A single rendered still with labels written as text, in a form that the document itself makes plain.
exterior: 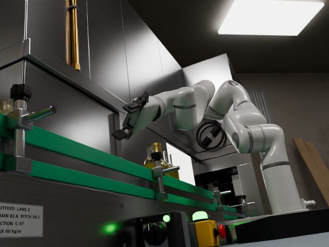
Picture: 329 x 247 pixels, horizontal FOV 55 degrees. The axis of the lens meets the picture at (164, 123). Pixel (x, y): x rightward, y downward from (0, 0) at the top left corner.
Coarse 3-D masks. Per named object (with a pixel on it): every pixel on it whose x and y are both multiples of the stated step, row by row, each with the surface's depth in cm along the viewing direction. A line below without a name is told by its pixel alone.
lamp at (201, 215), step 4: (196, 212) 93; (200, 212) 92; (204, 212) 93; (192, 216) 93; (196, 216) 92; (200, 216) 91; (204, 216) 92; (196, 220) 91; (200, 220) 91; (204, 220) 91
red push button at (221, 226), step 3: (219, 225) 89; (222, 225) 90; (219, 228) 88; (222, 228) 89; (216, 231) 90; (219, 231) 88; (222, 231) 88; (225, 231) 90; (216, 234) 89; (219, 234) 89; (222, 234) 88; (225, 234) 89; (222, 237) 88; (225, 237) 89
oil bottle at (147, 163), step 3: (150, 156) 119; (147, 159) 118; (150, 159) 117; (144, 162) 118; (147, 162) 117; (150, 162) 117; (153, 162) 116; (144, 165) 118; (147, 165) 117; (150, 165) 116; (153, 165) 116; (150, 168) 116
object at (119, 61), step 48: (0, 0) 107; (48, 0) 112; (96, 0) 148; (0, 48) 99; (48, 48) 104; (96, 48) 135; (144, 48) 191; (0, 96) 92; (48, 96) 98; (96, 96) 121; (96, 144) 115; (192, 144) 231
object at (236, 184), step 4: (232, 176) 230; (236, 176) 228; (232, 180) 229; (236, 180) 228; (208, 184) 237; (236, 184) 227; (208, 188) 236; (212, 188) 235; (220, 188) 244; (236, 188) 226; (240, 188) 225; (212, 192) 234; (236, 192) 225; (240, 192) 224; (236, 196) 225; (240, 196) 228; (216, 200) 231; (224, 200) 245; (224, 204) 242
